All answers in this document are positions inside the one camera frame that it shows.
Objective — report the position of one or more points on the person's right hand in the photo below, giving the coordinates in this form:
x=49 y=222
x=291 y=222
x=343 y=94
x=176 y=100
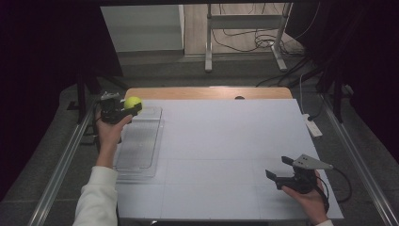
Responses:
x=309 y=202

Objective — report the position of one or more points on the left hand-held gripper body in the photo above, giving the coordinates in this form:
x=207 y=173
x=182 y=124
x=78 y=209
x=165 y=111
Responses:
x=110 y=109

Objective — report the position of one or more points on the white power strip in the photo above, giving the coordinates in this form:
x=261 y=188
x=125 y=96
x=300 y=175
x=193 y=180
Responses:
x=312 y=125

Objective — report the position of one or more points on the yellow tennis ball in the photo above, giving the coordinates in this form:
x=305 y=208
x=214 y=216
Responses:
x=132 y=102

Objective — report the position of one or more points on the grey metal desk frame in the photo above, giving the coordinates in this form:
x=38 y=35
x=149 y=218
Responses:
x=244 y=22

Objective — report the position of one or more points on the person's left hand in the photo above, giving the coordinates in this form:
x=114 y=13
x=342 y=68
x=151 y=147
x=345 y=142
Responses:
x=108 y=135

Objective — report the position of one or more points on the aluminium rail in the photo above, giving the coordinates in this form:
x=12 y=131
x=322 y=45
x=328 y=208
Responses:
x=360 y=163
x=59 y=169

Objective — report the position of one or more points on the white cabinet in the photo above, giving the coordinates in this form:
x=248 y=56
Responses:
x=142 y=28

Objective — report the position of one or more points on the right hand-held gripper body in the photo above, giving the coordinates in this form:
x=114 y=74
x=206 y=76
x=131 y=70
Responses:
x=302 y=175

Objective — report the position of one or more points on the clear plastic container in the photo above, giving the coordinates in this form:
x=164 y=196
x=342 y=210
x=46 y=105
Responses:
x=141 y=141

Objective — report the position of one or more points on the black metal stand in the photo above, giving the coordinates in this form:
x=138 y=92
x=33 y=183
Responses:
x=337 y=91
x=82 y=94

